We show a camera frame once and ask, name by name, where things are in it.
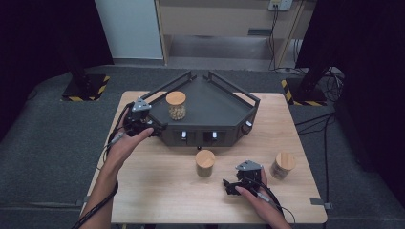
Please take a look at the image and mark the glass jar of dark grains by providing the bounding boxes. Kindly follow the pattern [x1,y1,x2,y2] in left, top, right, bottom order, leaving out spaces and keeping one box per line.
[269,151,297,181]

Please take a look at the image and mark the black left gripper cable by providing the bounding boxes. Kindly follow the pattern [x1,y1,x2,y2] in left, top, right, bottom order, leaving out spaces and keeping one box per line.
[70,103,135,229]

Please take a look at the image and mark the black stand with striped base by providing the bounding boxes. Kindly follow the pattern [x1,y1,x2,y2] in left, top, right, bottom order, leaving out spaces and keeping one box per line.
[60,31,111,103]
[281,56,337,107]

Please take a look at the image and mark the glass jar of pale beans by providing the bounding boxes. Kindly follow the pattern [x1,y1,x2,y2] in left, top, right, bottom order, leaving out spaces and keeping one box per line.
[165,91,187,121]

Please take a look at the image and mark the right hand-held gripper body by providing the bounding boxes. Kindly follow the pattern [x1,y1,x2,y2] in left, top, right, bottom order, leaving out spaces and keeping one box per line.
[234,159,264,189]

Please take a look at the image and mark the black cable on floor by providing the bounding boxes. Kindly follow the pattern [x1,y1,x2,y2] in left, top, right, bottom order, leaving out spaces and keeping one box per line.
[294,111,339,205]

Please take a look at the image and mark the white wall socket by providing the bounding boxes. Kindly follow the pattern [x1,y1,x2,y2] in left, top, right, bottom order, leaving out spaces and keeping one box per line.
[267,0,292,11]

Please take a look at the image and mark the black curtain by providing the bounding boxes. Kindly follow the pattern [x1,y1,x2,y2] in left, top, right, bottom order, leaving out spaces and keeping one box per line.
[0,0,115,141]
[295,0,405,198]

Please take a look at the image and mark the black cables from socket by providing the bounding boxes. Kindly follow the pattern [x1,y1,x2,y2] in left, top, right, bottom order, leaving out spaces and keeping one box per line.
[267,6,307,74]

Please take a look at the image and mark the person's right hand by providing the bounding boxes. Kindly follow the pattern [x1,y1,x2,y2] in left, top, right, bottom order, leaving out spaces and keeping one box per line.
[234,169,288,222]

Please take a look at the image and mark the grey tape strip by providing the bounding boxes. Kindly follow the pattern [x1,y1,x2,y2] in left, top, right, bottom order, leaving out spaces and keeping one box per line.
[309,198,334,211]
[74,196,91,208]

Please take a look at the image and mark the person's left hand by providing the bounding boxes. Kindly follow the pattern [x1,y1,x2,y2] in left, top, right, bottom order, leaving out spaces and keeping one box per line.
[103,109,155,175]

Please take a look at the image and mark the white panel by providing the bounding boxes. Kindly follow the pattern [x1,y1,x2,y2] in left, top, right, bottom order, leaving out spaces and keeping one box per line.
[95,0,164,60]

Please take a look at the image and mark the bundle of cables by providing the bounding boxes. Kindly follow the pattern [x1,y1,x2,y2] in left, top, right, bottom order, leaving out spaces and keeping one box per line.
[323,66,346,96]

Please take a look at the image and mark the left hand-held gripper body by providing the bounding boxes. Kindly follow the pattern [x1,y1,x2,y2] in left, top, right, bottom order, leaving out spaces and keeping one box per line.
[123,97,157,137]

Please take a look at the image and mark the black corner shelf rack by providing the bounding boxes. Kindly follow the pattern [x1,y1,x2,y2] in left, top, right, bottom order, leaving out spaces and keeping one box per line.
[139,70,262,149]

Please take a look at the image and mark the glass jar of green beans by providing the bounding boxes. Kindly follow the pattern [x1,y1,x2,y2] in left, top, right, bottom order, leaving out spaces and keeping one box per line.
[195,149,217,178]

